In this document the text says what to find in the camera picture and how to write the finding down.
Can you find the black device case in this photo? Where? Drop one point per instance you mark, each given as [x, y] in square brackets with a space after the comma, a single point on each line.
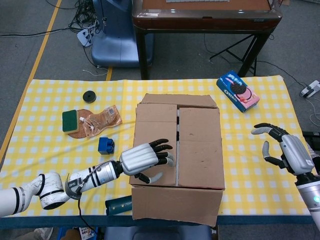
[311, 136]

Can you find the blue Oreo cookie box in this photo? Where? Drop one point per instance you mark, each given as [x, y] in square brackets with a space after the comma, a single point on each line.
[237, 92]

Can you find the green yellow sponge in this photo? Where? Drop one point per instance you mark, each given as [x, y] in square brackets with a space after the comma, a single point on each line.
[70, 121]

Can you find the yellow white checkered tablecloth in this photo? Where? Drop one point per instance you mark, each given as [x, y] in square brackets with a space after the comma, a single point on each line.
[250, 190]

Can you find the blue padded seat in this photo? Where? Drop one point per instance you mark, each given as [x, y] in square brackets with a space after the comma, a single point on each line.
[157, 233]

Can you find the brown mahjong table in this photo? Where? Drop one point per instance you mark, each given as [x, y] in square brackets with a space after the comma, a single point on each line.
[200, 21]

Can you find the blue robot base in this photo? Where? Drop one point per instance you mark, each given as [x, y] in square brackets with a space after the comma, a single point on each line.
[115, 47]

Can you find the black round disc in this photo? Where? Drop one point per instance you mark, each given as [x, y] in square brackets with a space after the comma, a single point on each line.
[89, 97]

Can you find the blue toy building brick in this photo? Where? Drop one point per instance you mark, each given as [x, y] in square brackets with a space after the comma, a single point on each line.
[103, 146]

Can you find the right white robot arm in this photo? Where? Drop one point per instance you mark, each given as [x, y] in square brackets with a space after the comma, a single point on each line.
[311, 195]

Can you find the red taped cardboard box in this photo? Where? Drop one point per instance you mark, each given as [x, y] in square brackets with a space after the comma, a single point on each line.
[200, 150]

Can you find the brown woven round coaster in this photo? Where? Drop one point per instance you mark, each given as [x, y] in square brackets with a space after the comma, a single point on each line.
[83, 113]

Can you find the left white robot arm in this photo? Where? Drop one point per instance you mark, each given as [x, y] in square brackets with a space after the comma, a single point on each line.
[52, 190]

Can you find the clear plastic spout pouch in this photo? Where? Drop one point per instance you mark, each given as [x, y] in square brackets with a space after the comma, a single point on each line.
[105, 120]

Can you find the dark teal flower-dotted holder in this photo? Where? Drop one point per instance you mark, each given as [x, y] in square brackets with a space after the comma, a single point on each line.
[117, 206]

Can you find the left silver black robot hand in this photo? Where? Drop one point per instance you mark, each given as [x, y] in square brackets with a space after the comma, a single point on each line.
[137, 160]

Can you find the white power strip with plugs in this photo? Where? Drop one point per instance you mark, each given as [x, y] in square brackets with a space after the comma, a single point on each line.
[83, 37]

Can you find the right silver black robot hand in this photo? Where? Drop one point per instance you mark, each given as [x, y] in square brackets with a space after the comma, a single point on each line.
[295, 152]

